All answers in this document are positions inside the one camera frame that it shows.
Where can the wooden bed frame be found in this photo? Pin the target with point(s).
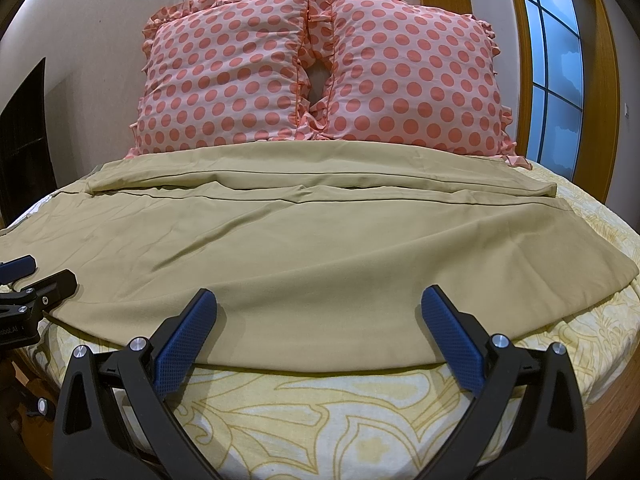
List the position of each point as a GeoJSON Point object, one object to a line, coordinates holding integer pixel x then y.
{"type": "Point", "coordinates": [611, 415]}

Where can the pink polka-dot pillow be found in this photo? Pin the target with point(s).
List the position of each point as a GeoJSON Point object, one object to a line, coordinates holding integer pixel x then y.
{"type": "Point", "coordinates": [220, 72]}
{"type": "Point", "coordinates": [415, 75]}

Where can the right pink polka-dot pillow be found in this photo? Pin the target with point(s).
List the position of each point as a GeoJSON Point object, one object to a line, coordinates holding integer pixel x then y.
{"type": "Point", "coordinates": [415, 75]}

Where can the dark furniture at left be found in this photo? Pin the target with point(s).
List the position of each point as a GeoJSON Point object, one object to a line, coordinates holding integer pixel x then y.
{"type": "Point", "coordinates": [27, 173]}

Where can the window with wooden frame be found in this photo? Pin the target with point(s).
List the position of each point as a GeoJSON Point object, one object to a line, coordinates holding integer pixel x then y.
{"type": "Point", "coordinates": [570, 90]}

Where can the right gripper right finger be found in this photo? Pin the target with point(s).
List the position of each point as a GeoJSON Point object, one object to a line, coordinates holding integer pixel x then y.
{"type": "Point", "coordinates": [548, 439]}

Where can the khaki tan pants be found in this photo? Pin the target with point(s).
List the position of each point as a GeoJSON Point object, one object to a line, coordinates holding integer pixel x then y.
{"type": "Point", "coordinates": [317, 251]}

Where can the left pink polka-dot pillow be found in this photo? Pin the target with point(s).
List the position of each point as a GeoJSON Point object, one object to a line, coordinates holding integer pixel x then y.
{"type": "Point", "coordinates": [220, 72]}

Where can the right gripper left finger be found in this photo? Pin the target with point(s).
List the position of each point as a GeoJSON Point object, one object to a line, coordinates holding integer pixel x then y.
{"type": "Point", "coordinates": [113, 420]}

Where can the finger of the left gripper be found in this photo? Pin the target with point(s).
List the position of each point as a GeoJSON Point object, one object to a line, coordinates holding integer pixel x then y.
{"type": "Point", "coordinates": [15, 270]}
{"type": "Point", "coordinates": [46, 294]}

